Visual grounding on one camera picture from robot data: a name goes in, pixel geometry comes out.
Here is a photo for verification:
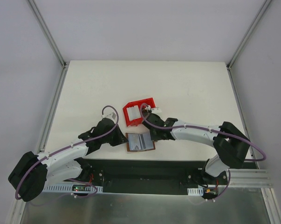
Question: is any right white cable duct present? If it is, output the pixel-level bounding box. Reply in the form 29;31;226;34
187;187;204;196

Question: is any left white cable duct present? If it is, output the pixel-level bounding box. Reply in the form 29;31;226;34
42;183;103;194

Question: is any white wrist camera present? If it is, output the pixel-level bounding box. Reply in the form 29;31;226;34
102;112;117;121
145;105;162;114

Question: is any left aluminium frame post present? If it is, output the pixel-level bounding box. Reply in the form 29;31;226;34
26;0;67;68

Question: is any purple cable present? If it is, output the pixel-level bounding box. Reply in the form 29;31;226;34
140;103;267;162
14;105;119;200

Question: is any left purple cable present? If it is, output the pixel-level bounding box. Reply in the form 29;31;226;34
14;105;119;200

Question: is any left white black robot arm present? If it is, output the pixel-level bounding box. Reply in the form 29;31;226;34
8;118;128;202

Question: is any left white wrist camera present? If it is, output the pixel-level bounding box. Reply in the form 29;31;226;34
102;112;117;121

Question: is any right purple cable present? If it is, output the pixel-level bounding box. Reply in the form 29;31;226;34
140;103;267;162

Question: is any brown leather card holder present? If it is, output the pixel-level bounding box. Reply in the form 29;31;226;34
126;132;156;152

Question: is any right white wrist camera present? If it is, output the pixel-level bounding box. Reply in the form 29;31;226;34
145;105;162;114

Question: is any white cable duct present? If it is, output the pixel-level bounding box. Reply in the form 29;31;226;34
42;183;103;194
187;187;204;196

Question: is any aluminium frame post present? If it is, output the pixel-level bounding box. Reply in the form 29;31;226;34
226;0;274;70
26;0;67;68

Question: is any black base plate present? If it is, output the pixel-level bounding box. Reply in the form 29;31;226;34
74;158;230;199

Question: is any silver VIP card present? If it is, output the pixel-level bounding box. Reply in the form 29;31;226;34
128;133;142;151
140;132;154;150

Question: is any red plastic bin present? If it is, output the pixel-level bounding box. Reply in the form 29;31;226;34
123;98;155;127

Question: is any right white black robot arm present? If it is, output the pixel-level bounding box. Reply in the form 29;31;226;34
142;113;249;184

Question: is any right aluminium frame post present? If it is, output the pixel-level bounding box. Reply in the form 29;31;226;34
226;0;274;70

